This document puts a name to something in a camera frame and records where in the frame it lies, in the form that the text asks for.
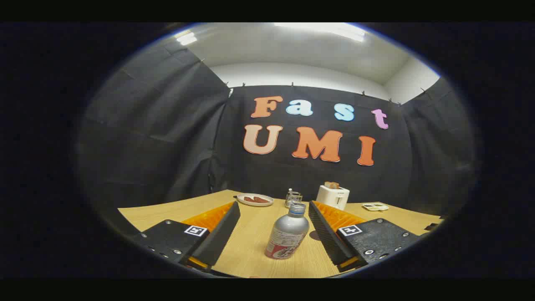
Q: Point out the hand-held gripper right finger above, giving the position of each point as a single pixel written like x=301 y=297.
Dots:
x=328 y=236

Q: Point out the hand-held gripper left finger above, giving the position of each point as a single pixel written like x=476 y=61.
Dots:
x=221 y=234

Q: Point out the silver juice bottle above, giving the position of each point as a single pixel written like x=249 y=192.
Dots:
x=288 y=232

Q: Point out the wooden table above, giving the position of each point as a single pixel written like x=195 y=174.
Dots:
x=250 y=246

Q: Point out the white toaster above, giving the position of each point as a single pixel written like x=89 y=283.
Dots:
x=332 y=198

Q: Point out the red food slice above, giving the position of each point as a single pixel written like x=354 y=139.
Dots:
x=249 y=200
x=262 y=200

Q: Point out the white oval plate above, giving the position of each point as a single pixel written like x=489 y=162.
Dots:
x=255 y=204

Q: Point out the brown toast slice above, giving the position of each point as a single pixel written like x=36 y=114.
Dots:
x=332 y=184

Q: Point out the white divided snack tray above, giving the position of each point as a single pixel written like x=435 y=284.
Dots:
x=375 y=206

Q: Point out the black backdrop cloth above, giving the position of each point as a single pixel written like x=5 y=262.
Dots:
x=167 y=146

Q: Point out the black table clamp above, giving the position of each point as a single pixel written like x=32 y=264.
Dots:
x=431 y=226

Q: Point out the small ceiling light panel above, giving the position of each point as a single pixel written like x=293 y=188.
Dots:
x=186 y=38

